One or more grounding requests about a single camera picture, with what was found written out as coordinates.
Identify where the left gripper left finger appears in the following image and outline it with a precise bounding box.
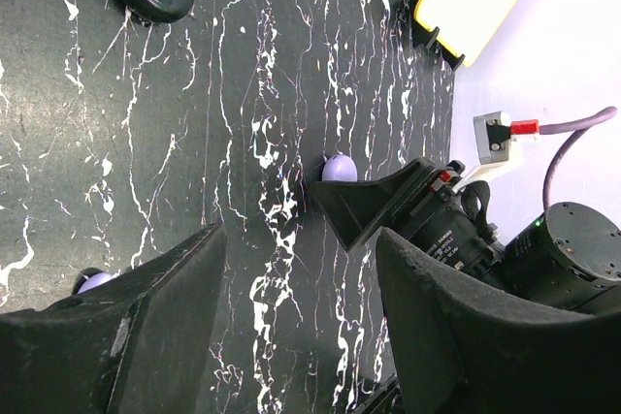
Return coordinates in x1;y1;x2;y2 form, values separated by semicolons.
1;224;227;413

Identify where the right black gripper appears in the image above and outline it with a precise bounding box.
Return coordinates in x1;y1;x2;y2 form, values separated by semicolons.
309;157;506;288

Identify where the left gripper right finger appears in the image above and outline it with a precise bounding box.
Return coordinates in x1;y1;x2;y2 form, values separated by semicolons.
376;229;620;413

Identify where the purple round earbud case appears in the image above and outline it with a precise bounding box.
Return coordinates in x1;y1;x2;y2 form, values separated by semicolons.
321;153;358;182

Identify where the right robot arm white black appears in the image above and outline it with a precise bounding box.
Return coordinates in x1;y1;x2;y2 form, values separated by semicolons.
310;157;620;314

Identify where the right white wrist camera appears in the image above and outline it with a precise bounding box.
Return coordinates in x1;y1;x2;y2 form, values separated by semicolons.
454;111;539;192

